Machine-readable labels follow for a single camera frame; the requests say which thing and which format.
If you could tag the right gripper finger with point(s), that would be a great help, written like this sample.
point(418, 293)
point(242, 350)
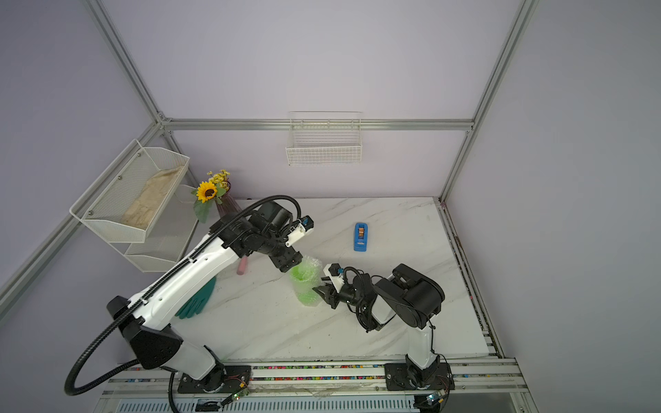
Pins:
point(326, 289)
point(332, 301)

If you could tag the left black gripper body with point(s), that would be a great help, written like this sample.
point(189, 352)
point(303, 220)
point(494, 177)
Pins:
point(283, 257)

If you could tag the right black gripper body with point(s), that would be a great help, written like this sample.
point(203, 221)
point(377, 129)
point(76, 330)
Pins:
point(349, 296)

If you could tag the clear bubble wrap sheet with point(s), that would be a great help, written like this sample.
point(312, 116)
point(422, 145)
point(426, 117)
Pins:
point(305, 281)

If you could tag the green plastic wine glass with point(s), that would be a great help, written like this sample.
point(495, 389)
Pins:
point(304, 284)

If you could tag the blue tape dispenser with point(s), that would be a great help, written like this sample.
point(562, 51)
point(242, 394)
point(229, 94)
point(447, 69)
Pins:
point(361, 237)

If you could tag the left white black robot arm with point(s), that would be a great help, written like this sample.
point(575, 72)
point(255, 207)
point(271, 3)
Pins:
point(148, 329)

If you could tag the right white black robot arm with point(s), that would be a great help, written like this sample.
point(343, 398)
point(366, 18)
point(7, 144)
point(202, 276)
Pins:
point(376, 300)

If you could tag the dark ribbed glass vase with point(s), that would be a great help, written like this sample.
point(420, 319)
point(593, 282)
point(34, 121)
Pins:
point(226, 204)

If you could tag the sunflower bouquet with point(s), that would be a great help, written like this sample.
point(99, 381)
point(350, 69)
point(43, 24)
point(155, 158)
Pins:
point(210, 193)

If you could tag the white mesh lower shelf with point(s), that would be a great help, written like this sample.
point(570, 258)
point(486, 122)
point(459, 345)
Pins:
point(170, 236)

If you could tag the white mesh shelf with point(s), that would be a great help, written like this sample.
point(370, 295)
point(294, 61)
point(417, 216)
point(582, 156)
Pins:
point(103, 204)
point(170, 236)

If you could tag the teal green object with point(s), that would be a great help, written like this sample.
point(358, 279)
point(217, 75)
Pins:
point(195, 305)

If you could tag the beige folded cloth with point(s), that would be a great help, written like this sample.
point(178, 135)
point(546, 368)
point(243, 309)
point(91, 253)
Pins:
point(143, 210)

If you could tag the white mesh upper shelf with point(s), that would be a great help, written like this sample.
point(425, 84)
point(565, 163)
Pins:
point(103, 204)

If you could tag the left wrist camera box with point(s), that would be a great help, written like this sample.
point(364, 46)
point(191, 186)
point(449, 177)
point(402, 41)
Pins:
point(297, 230)

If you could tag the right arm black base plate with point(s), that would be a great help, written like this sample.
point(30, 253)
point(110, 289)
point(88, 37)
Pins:
point(407, 376)

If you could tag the perforated grey cable tray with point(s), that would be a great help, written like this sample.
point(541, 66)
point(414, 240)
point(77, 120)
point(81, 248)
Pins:
point(302, 404)

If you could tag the white wire wall basket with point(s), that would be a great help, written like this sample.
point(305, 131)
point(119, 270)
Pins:
point(320, 138)

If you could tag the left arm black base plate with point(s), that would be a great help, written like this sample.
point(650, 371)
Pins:
point(225, 379)

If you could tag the aluminium front rail frame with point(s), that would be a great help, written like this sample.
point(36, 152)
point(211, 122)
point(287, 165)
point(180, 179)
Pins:
point(331, 378)

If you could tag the aluminium cage frame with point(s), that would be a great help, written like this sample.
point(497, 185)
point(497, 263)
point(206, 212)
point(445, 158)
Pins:
point(15, 289)

